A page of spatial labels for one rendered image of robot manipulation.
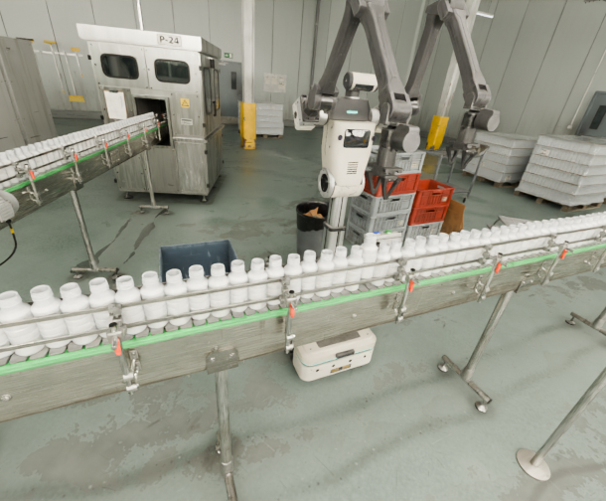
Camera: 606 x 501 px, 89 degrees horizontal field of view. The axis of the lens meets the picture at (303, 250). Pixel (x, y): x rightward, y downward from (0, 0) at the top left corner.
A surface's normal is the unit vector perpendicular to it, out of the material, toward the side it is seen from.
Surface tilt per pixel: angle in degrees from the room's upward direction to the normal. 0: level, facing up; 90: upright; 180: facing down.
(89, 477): 0
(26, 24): 90
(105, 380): 90
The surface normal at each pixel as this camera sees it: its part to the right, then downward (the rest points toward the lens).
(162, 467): 0.08, -0.88
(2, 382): 0.39, 0.48
